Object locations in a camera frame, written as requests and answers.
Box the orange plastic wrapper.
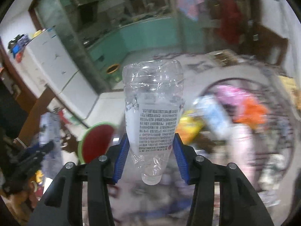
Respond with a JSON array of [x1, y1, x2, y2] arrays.
[[233, 96, 269, 130]]

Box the clear crushed plastic bottle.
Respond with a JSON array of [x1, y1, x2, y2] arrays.
[[122, 60, 185, 185]]

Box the green red trash bin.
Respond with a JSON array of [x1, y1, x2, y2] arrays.
[[78, 122, 116, 164]]

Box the teal kitchen cabinets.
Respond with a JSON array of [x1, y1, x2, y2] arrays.
[[87, 16, 179, 67]]

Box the yellow orange snack wrapper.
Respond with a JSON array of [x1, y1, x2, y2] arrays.
[[176, 110, 204, 145]]

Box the white refrigerator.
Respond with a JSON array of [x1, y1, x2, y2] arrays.
[[13, 29, 98, 120]]

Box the pink plastic bag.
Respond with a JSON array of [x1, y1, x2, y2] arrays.
[[215, 85, 252, 107]]

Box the small green yellow bin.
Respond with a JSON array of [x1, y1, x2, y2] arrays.
[[106, 64, 122, 83]]

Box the brown printed box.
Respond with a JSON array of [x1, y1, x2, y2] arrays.
[[211, 50, 238, 67]]

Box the brown wooden chair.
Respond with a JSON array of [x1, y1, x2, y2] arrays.
[[239, 22, 289, 66]]

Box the red hanging garment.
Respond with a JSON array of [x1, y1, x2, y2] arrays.
[[218, 0, 242, 45]]

